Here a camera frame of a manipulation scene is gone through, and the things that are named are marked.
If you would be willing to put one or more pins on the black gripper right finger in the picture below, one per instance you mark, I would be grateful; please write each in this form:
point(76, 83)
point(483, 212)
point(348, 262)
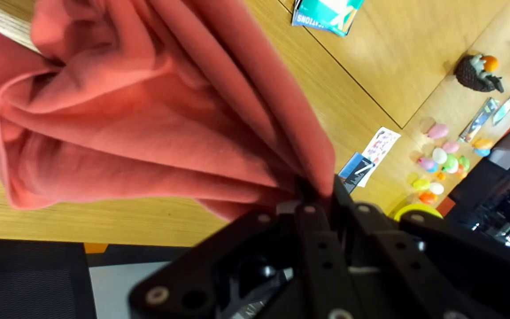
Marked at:
point(432, 267)

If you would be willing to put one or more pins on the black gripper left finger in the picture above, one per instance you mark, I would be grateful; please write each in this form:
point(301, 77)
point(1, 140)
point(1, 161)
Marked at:
point(301, 267)

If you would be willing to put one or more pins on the peach sweatshirt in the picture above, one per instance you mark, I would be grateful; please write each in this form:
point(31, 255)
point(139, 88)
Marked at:
point(148, 118)

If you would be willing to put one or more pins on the yellow balloon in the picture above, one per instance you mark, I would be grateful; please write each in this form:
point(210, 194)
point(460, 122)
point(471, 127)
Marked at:
point(416, 210)

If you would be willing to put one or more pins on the orange-red candy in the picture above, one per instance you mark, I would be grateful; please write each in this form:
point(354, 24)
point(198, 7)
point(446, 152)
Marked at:
point(426, 198)

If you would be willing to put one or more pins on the white candy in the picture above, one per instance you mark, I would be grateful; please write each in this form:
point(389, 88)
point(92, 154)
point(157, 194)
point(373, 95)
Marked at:
point(437, 189)
point(439, 157)

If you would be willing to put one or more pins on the yellow-green candy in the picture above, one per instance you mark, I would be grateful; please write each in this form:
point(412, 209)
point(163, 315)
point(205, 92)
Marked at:
point(419, 184)

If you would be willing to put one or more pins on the black metal device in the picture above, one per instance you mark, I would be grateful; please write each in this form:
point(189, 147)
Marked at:
point(495, 202)

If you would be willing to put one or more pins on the purple candy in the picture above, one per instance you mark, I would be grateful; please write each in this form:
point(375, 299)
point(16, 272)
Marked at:
point(426, 166)

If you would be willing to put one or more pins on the green candy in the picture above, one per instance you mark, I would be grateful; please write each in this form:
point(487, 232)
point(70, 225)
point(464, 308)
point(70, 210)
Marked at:
point(449, 164)

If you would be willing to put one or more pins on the blue and black card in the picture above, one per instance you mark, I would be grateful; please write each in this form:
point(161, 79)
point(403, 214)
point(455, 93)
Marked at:
point(356, 171)

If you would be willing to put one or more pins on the pink candy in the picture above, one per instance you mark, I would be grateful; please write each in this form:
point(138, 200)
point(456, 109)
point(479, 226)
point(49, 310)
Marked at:
point(449, 147)
point(437, 132)

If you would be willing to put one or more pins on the blue and orange candy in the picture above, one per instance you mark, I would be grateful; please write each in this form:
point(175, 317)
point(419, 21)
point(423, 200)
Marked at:
point(483, 148)

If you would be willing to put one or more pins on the white printed card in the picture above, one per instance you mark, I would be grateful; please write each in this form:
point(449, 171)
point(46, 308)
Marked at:
point(380, 145)

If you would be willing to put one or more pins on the silver blue pen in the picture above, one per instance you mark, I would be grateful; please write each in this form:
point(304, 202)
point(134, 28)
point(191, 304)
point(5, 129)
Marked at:
point(478, 120)

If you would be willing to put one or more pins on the dark figurine with orange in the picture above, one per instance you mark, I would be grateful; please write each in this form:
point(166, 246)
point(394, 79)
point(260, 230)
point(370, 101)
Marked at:
point(476, 72)

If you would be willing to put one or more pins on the teal snack packet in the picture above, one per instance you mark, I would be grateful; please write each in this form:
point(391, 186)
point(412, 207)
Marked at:
point(325, 15)

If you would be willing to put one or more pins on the black chair seat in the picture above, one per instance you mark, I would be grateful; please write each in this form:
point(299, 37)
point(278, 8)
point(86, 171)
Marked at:
point(24, 285)

